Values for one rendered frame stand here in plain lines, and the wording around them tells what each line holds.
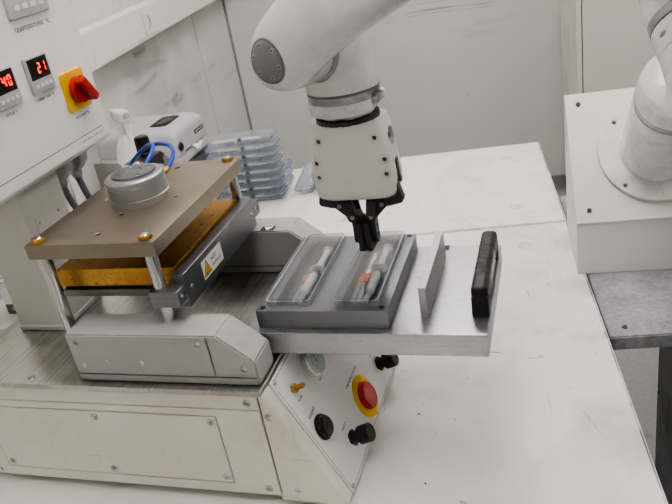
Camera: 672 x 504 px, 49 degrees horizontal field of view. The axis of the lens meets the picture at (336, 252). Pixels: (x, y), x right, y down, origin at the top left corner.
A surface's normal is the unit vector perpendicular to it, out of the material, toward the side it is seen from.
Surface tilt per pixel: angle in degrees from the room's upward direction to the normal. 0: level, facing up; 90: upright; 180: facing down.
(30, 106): 90
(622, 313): 0
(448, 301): 0
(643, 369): 0
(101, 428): 90
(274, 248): 90
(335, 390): 65
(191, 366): 90
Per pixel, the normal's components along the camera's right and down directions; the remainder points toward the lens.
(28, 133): 0.95, -0.03
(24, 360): -0.16, -0.89
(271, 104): -0.13, 0.46
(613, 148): -0.24, -0.29
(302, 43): -0.36, 0.62
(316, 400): 0.80, -0.40
